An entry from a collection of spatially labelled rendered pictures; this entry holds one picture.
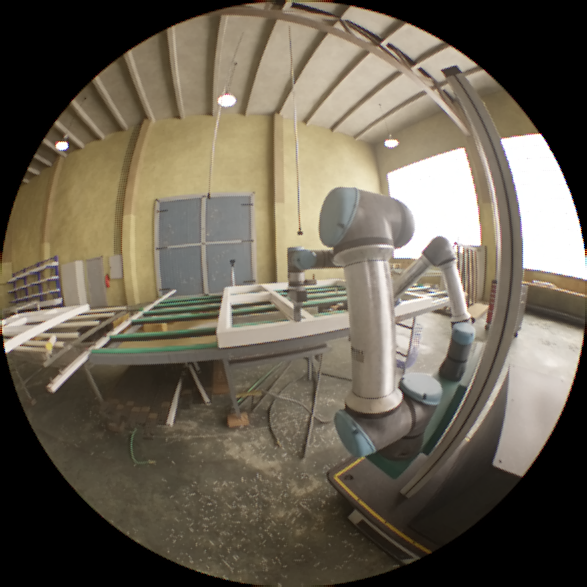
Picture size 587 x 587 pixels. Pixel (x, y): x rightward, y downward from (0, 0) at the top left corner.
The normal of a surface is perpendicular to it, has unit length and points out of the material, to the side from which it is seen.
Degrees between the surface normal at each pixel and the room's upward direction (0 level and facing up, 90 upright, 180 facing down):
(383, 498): 0
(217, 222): 90
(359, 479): 0
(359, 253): 124
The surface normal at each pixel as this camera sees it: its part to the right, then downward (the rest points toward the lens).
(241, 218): 0.34, 0.16
